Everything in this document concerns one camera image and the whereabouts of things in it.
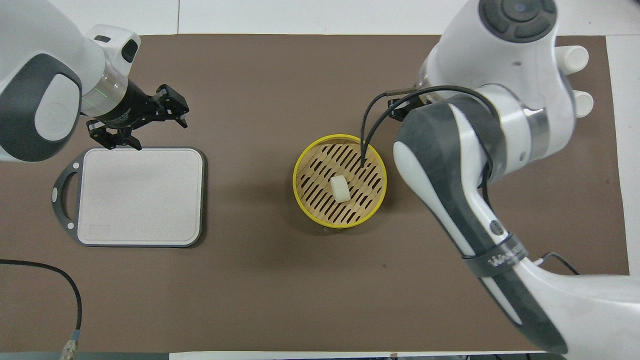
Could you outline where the grey cutting board with handle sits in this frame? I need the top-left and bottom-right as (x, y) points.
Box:
(51, 146), (206, 249)

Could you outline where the white steamed bun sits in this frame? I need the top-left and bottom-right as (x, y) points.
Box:
(330, 175), (351, 203)

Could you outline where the yellow bamboo steamer basket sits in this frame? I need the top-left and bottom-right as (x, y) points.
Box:
(292, 134), (387, 230)

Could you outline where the white plastic cup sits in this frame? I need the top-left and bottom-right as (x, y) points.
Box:
(557, 45), (589, 73)
(573, 90), (594, 119)

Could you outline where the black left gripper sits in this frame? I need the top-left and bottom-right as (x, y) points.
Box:
(87, 80), (190, 152)

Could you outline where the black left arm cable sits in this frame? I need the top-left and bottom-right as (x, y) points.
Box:
(0, 259), (83, 360)

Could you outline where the brown table mat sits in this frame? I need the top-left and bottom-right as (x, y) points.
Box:
(0, 33), (631, 353)

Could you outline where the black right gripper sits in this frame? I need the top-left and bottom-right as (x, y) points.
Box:
(389, 95), (426, 122)

